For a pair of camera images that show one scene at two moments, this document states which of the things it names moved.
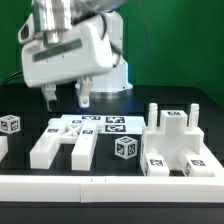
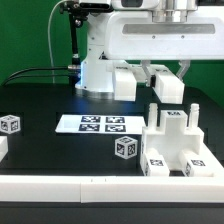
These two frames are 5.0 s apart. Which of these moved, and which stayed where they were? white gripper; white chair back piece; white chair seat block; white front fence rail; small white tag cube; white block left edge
Moved: white chair back piece; white gripper
Stayed: white block left edge; white chair seat block; white front fence rail; small white tag cube
